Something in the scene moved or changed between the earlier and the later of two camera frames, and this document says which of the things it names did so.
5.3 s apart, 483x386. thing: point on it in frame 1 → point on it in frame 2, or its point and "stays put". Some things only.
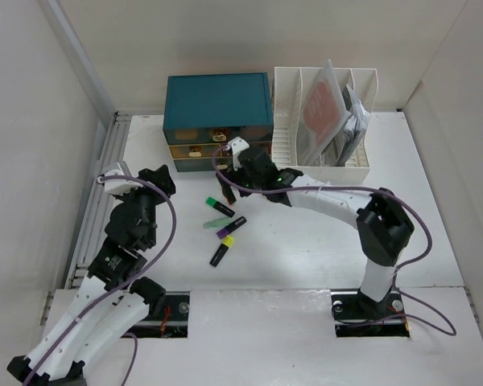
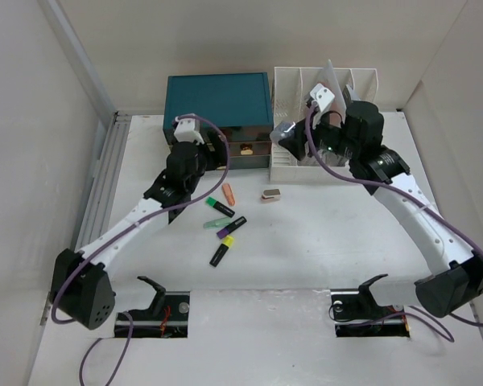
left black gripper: (159, 177) → (218, 157)
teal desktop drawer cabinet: (204, 112) stays put
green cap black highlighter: (220, 206) stays put
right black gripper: (233, 175) → (294, 143)
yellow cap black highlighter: (226, 244) stays put
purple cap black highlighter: (231, 227) stays put
